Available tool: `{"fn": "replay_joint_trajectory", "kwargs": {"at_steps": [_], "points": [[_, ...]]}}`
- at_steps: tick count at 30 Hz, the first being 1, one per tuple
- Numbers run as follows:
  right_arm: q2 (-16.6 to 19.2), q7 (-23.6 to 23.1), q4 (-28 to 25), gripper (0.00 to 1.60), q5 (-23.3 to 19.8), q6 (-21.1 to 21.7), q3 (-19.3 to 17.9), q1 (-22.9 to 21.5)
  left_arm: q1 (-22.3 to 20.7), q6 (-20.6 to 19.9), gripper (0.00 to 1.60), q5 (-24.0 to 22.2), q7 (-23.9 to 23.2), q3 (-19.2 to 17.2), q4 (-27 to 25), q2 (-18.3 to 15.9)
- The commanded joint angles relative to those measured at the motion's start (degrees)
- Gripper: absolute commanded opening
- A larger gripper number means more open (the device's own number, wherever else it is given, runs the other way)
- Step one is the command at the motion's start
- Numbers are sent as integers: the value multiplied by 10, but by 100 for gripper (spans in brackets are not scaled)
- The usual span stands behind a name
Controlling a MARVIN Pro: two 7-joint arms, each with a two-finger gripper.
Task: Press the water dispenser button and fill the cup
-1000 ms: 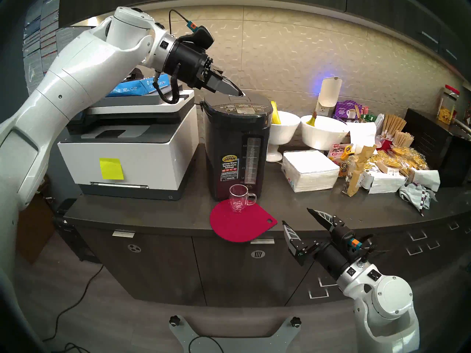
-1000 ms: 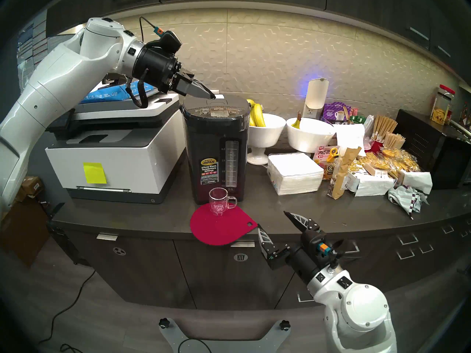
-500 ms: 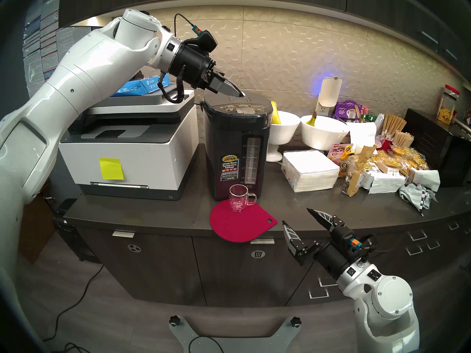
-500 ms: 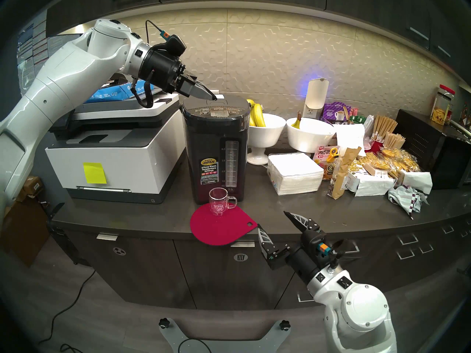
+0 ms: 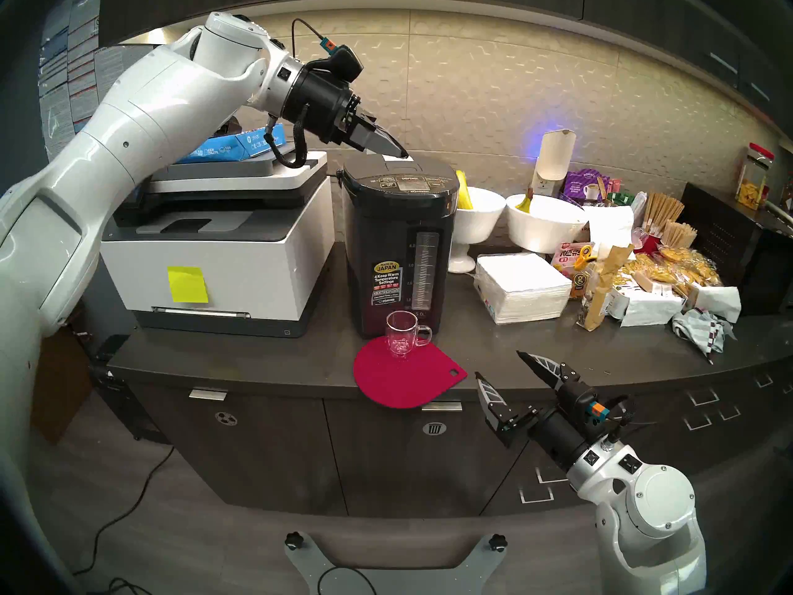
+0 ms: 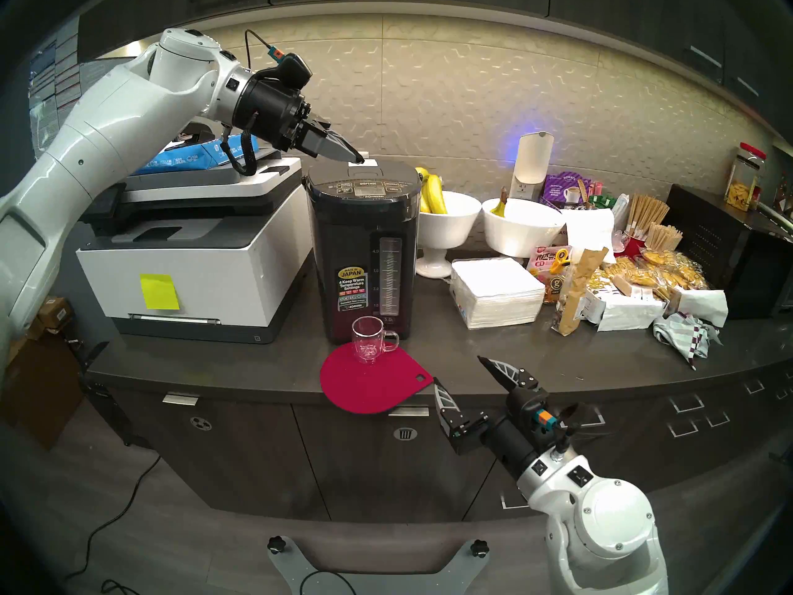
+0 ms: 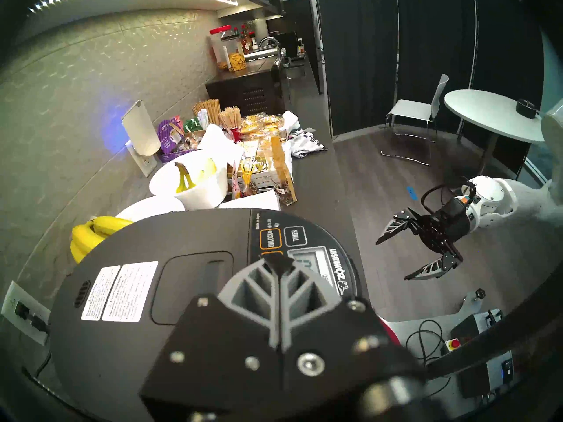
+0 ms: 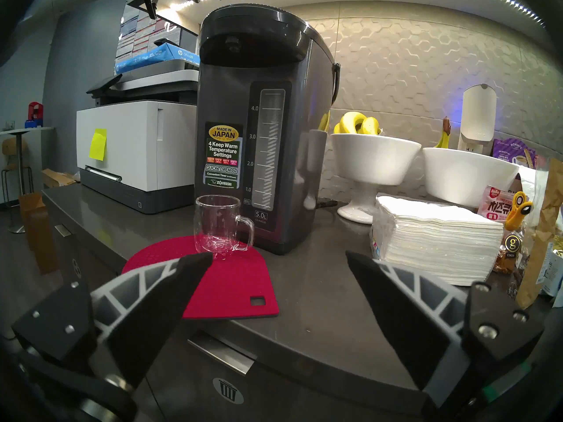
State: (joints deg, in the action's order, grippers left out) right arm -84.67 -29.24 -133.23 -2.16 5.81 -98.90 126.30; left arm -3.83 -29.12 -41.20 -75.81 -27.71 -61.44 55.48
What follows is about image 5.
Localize white cup dispenser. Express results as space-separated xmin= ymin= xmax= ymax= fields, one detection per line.
xmin=533 ymin=129 xmax=577 ymax=198

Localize white paper bag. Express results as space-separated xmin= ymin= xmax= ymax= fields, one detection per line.
xmin=585 ymin=205 xmax=636 ymax=260

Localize white coffee bag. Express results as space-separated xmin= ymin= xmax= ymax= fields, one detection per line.
xmin=604 ymin=284 xmax=686 ymax=328
xmin=686 ymin=284 xmax=742 ymax=324

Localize red white snack packet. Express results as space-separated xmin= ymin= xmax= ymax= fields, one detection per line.
xmin=551 ymin=242 xmax=597 ymax=280

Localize yellow sticky note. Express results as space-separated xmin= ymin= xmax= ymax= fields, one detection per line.
xmin=167 ymin=265 xmax=209 ymax=304

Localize brown paper coffee bag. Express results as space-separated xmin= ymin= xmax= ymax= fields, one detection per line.
xmin=576 ymin=244 xmax=636 ymax=332

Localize white round bowl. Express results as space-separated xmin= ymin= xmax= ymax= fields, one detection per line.
xmin=505 ymin=194 xmax=589 ymax=255

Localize clear bag yellow snacks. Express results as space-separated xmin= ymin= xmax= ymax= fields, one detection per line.
xmin=657 ymin=245 xmax=724 ymax=289
xmin=620 ymin=255 xmax=679 ymax=294

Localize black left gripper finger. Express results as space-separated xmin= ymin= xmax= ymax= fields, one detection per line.
xmin=352 ymin=107 xmax=409 ymax=157
xmin=344 ymin=124 xmax=407 ymax=160

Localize black microwave oven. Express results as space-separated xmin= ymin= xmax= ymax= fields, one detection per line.
xmin=678 ymin=182 xmax=793 ymax=315

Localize clear glass cup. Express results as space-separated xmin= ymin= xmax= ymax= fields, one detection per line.
xmin=385 ymin=311 xmax=433 ymax=359

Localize silver faucet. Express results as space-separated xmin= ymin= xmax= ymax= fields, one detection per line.
xmin=763 ymin=200 xmax=793 ymax=232

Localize black floor cable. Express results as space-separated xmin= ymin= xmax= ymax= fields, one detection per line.
xmin=68 ymin=445 xmax=177 ymax=595

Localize blue printer paper ream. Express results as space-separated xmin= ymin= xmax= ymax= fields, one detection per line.
xmin=177 ymin=124 xmax=287 ymax=164

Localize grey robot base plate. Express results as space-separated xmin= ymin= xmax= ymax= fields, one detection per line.
xmin=285 ymin=532 xmax=509 ymax=595

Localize wooden stir stick bundle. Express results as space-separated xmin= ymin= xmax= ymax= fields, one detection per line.
xmin=643 ymin=192 xmax=685 ymax=232
xmin=662 ymin=221 xmax=698 ymax=249

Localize white grey office printer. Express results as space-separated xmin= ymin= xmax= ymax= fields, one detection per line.
xmin=99 ymin=151 xmax=336 ymax=338

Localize laminated labor law poster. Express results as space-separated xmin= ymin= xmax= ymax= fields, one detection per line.
xmin=37 ymin=0 xmax=156 ymax=161

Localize large cardboard box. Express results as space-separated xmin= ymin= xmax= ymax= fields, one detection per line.
xmin=31 ymin=327 xmax=94 ymax=446

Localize black electric water dispenser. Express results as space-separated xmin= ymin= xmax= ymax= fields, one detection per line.
xmin=338 ymin=154 xmax=460 ymax=340

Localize black sleeved left gripper cable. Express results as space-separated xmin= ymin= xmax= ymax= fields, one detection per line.
xmin=265 ymin=104 xmax=310 ymax=170

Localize checkered dish cloth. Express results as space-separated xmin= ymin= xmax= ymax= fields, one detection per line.
xmin=672 ymin=309 xmax=738 ymax=365

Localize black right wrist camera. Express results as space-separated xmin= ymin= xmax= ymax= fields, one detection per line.
xmin=573 ymin=382 xmax=611 ymax=424

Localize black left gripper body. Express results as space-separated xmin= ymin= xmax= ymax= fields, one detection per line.
xmin=282 ymin=69 xmax=362 ymax=146

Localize white napkin stack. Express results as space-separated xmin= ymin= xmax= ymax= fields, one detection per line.
xmin=474 ymin=253 xmax=572 ymax=325

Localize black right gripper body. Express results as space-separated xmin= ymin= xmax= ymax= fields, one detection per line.
xmin=517 ymin=383 xmax=611 ymax=474

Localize thin left camera cable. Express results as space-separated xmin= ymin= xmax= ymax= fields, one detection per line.
xmin=291 ymin=17 xmax=338 ymax=52

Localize glass jar red lid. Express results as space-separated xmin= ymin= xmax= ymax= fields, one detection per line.
xmin=735 ymin=143 xmax=775 ymax=211

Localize thin black looped cable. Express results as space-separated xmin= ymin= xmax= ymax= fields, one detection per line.
xmin=318 ymin=566 xmax=379 ymax=595

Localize dark lower counter cabinet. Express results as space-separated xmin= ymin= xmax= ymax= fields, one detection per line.
xmin=87 ymin=346 xmax=793 ymax=520

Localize white pedestal bowl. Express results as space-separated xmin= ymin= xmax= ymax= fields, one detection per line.
xmin=447 ymin=187 xmax=507 ymax=274

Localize red teardrop silicone mat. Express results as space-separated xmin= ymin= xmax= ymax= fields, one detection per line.
xmin=353 ymin=337 xmax=468 ymax=410

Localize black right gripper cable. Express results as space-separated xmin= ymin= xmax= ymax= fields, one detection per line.
xmin=598 ymin=394 xmax=639 ymax=446

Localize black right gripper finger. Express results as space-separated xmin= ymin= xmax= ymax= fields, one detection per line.
xmin=517 ymin=351 xmax=583 ymax=395
xmin=476 ymin=372 xmax=538 ymax=447

